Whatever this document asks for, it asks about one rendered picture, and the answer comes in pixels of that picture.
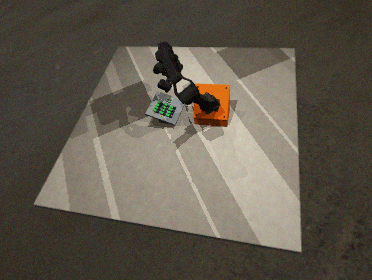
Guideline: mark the light grey switch panel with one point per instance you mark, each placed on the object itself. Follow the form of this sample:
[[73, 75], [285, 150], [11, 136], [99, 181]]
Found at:
[[165, 108]]

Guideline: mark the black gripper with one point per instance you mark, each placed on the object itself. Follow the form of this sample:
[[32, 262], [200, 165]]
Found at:
[[166, 84]]

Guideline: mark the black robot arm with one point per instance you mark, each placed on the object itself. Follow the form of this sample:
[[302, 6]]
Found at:
[[166, 57]]

